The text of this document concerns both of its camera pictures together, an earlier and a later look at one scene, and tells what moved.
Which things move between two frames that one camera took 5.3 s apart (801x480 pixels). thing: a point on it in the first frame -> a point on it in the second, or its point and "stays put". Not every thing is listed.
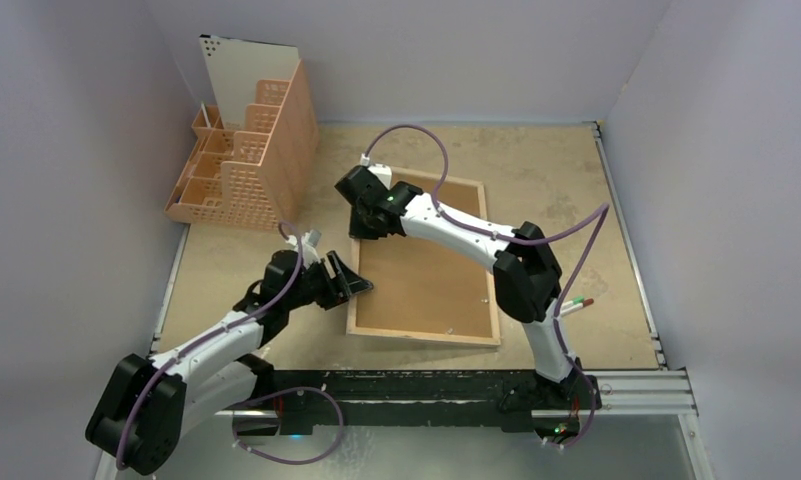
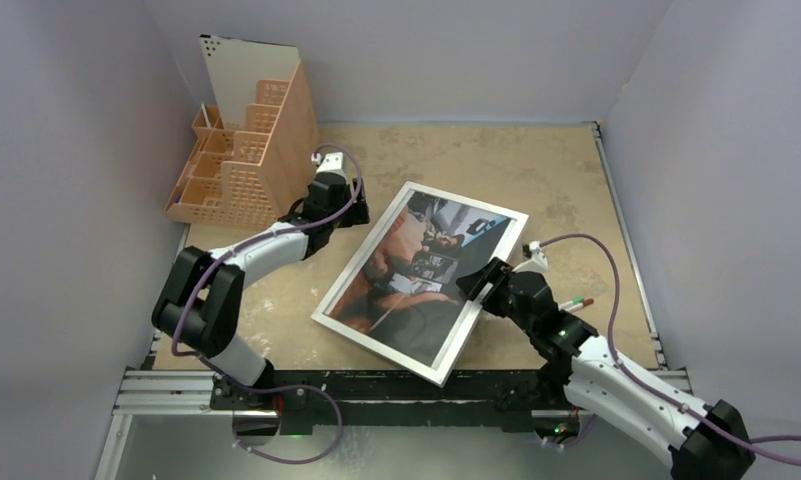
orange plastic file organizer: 263,176 stays put
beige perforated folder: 235,66 stays put
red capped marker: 577,306 stays put
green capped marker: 577,300 stays put
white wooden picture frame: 420,292 -> 356,256
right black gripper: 365,221 -> 492,285
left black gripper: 339,287 -> 355,214
